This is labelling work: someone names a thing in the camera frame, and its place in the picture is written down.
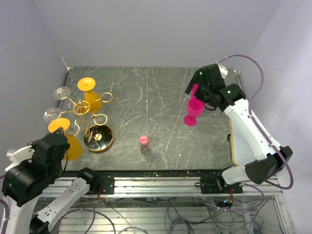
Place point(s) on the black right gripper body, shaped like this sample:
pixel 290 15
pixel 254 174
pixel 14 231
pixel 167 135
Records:
pixel 202 93

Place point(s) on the pink wine glass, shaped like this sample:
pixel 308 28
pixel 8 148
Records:
pixel 194 108
pixel 193 90

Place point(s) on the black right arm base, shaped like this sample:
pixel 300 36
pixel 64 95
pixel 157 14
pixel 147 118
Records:
pixel 217 186

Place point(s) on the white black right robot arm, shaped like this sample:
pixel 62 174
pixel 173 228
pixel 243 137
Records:
pixel 268 156

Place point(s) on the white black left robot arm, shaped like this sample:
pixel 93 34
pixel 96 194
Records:
pixel 33 168

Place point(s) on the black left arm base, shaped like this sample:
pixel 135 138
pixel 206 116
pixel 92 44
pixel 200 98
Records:
pixel 101 184

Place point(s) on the yellow wine glass rear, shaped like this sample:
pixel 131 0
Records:
pixel 87 85

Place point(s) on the clear wine glass rear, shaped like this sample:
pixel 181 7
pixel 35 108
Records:
pixel 62 93

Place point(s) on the white board yellow rim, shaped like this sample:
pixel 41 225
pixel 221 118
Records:
pixel 233 143

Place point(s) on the small pink bottle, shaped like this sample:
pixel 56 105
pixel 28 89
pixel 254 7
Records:
pixel 144 143

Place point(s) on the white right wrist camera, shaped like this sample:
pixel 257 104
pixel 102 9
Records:
pixel 223 71

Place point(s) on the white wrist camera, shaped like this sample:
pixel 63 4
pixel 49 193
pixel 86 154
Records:
pixel 223 71
pixel 17 156

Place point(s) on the gold wire glass rack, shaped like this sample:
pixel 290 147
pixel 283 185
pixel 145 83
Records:
pixel 98 137

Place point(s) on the aluminium rail frame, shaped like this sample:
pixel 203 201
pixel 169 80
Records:
pixel 175 202

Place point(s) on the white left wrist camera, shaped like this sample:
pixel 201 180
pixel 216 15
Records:
pixel 17 156

